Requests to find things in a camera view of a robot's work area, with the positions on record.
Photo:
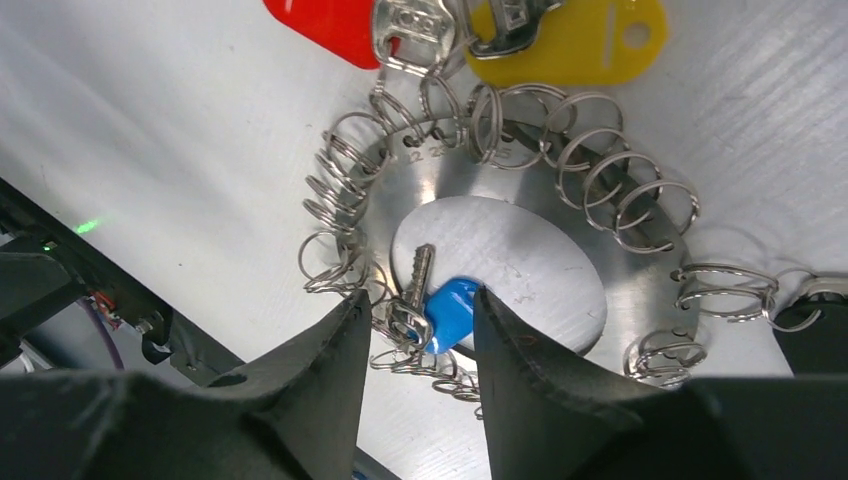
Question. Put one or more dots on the black head key on disc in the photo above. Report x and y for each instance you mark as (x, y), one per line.
(811, 330)

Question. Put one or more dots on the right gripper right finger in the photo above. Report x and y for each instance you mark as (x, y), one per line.
(549, 413)

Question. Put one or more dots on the blue tag key on disc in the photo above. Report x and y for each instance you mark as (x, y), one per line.
(438, 322)

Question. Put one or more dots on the red tag key on disc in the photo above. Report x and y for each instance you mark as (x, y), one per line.
(408, 36)

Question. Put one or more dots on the yellow tag key on disc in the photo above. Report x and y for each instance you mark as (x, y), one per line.
(580, 43)

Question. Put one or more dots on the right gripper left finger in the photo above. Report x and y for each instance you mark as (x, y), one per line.
(292, 413)

